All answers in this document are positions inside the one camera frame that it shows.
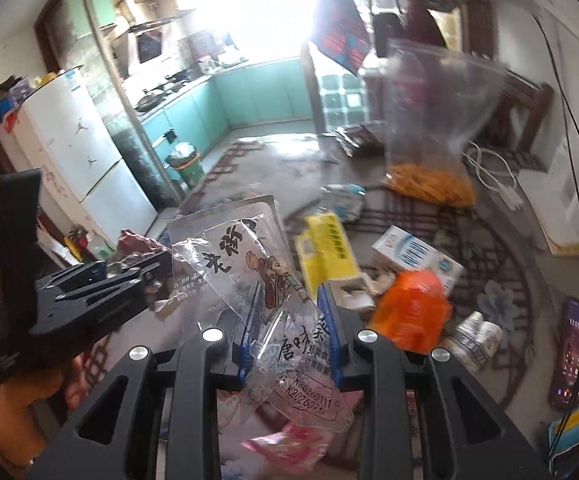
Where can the hanging dark blue cloth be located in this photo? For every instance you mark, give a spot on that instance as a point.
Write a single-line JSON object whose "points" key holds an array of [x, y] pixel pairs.
{"points": [[342, 30]]}

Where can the white refrigerator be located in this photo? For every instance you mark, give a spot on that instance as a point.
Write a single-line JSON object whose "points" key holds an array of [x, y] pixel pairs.
{"points": [[69, 135]]}

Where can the clear printed plastic wrapper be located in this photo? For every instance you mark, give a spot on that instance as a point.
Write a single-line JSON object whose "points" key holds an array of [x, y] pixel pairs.
{"points": [[249, 260]]}

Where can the orange plastic bag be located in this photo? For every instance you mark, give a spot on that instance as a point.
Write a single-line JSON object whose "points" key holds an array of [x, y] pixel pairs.
{"points": [[409, 310]]}

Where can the white and blue box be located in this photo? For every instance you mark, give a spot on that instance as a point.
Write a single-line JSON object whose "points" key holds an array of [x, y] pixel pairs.
{"points": [[409, 250]]}

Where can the hanging dark red garment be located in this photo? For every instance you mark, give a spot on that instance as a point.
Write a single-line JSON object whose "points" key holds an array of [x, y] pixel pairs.
{"points": [[424, 15]]}

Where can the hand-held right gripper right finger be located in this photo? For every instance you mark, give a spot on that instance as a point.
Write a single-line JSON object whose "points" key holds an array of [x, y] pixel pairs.
{"points": [[330, 332]]}

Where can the dark snack packet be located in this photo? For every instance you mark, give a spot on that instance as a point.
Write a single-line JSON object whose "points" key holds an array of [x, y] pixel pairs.
{"points": [[359, 140]]}

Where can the person's left hand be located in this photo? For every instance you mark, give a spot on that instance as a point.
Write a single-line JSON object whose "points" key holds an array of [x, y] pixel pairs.
{"points": [[51, 385]]}

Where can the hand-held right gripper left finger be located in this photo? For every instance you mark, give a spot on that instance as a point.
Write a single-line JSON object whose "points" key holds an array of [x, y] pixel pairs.
{"points": [[245, 340]]}

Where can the clear bag of orange snacks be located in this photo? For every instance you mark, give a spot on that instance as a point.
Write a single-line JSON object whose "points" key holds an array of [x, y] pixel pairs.
{"points": [[429, 180]]}

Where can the dark smartphone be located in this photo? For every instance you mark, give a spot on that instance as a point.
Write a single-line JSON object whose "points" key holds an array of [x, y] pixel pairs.
{"points": [[572, 350]]}

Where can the crumpled white paper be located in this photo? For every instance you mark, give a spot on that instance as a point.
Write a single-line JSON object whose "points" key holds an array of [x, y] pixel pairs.
{"points": [[357, 295]]}

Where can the metal range hood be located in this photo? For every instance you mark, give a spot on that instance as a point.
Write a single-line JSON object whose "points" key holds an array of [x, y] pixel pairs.
{"points": [[144, 5]]}

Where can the bright pink wrapper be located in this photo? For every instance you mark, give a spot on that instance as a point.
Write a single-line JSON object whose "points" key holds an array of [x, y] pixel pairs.
{"points": [[289, 447]]}

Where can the crumpled red wrapper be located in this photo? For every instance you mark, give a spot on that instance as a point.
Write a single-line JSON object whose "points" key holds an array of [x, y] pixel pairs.
{"points": [[139, 245]]}

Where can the yellow packet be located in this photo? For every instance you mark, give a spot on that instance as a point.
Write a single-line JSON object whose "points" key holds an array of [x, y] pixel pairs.
{"points": [[327, 255]]}

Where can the crumpled white and blue packet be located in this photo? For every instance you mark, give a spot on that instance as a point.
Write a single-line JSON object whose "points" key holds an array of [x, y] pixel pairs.
{"points": [[342, 200]]}

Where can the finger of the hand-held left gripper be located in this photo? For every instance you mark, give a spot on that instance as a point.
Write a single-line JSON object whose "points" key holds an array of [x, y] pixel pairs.
{"points": [[114, 290], [76, 276]]}

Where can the teal kitchen cabinets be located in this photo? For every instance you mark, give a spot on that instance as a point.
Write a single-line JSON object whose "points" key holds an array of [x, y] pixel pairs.
{"points": [[259, 95]]}

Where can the green waste bin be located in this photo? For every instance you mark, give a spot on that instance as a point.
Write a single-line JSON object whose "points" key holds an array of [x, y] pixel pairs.
{"points": [[187, 167]]}

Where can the small white bottle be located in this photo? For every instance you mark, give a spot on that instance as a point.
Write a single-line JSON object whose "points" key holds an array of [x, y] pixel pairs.
{"points": [[489, 345], [464, 332]]}

